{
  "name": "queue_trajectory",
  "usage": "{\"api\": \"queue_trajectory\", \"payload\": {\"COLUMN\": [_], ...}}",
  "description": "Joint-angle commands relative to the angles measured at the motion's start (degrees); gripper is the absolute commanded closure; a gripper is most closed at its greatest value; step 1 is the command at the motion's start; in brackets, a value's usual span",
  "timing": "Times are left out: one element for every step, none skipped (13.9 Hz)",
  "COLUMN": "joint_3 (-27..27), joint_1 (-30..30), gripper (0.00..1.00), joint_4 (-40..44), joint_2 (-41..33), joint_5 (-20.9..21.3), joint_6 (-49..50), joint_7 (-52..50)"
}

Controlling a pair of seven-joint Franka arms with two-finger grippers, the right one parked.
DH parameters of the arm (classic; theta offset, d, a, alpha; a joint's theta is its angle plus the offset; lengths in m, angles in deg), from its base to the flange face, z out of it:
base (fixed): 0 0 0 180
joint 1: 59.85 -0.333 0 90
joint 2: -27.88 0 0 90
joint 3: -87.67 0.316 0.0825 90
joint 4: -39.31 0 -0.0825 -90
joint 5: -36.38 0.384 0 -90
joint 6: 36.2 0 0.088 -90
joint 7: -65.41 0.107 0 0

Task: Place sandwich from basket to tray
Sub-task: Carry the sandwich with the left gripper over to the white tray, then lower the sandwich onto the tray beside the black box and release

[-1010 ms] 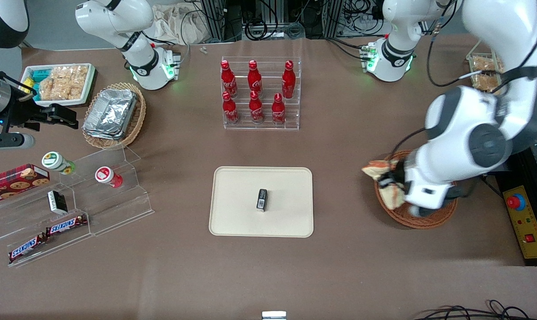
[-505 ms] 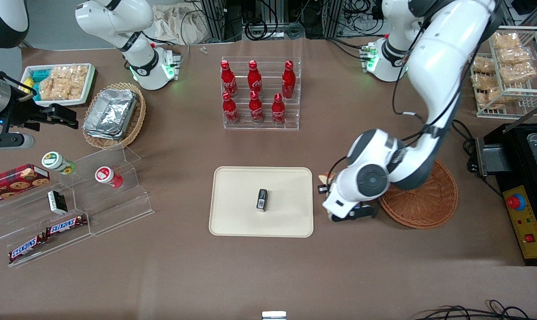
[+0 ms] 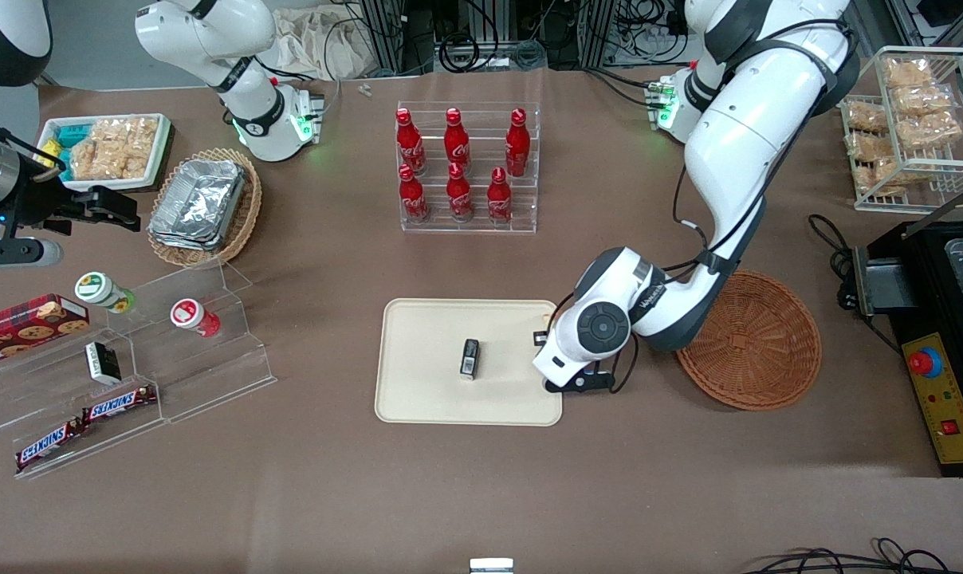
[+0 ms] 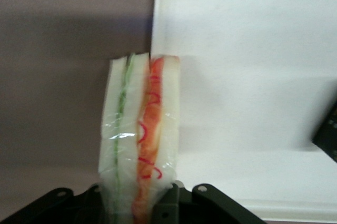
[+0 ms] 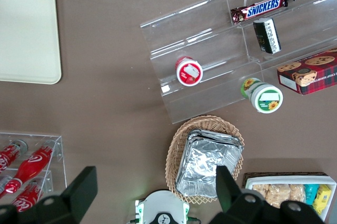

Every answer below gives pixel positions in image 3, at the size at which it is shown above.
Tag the Snickers chocolate bar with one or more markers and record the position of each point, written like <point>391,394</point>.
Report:
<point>47,446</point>
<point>119,404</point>

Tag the red cola bottle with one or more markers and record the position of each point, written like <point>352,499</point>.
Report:
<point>409,143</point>
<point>458,195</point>
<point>456,143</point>
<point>499,199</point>
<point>517,147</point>
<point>412,199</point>

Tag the clear acrylic bottle rack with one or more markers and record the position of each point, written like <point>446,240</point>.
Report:
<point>481,215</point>

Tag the red emergency stop button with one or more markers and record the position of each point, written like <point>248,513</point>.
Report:
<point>923,363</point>

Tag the round brown wicker basket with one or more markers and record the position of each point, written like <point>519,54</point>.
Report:
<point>760,351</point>

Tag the beige serving tray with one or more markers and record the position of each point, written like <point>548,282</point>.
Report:
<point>426,359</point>

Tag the small silver device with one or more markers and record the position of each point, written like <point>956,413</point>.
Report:
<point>491,566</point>

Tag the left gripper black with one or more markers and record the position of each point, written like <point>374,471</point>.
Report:
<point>539,338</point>

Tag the clear acrylic stepped display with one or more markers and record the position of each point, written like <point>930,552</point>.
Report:
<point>202,367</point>

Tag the beige cloth bag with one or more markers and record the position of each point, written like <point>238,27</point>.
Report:
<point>330,44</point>

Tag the red lidded yogurt cup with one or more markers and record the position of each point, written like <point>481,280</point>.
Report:
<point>190,315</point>

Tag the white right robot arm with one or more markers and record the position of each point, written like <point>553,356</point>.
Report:
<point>250,104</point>

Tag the small black box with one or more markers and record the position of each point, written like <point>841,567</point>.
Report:
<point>469,359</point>

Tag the rice cracker snack pack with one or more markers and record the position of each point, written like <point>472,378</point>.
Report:
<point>135,139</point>
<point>95,159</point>

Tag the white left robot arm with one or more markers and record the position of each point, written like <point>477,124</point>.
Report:
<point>736,143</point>

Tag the stacked aluminium foil containers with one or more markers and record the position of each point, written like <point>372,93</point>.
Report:
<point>198,203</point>

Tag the bagged fried snack pack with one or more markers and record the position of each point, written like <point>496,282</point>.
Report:
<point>880,177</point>
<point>932,129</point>
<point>866,118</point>
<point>870,147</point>
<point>908,73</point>
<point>924,100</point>

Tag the black and white carton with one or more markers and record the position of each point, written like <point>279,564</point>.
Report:
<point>101,363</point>

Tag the red cookie box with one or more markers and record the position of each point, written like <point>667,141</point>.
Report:
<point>27,327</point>

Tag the teal snack packet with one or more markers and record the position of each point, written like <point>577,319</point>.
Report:
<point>65,137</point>

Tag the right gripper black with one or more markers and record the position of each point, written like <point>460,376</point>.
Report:
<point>45,207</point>

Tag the oval wicker basket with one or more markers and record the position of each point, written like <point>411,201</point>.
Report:
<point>246,199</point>

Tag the green lidded yogurt cup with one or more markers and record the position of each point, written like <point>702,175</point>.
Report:
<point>99,288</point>

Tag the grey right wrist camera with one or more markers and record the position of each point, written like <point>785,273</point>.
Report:
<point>19,253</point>

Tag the white rectangular snack tray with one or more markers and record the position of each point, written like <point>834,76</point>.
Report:
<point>156,151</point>

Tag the black countertop machine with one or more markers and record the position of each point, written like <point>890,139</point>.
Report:
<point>928,279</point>

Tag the yellow control panel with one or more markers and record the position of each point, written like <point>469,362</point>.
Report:
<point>956,430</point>

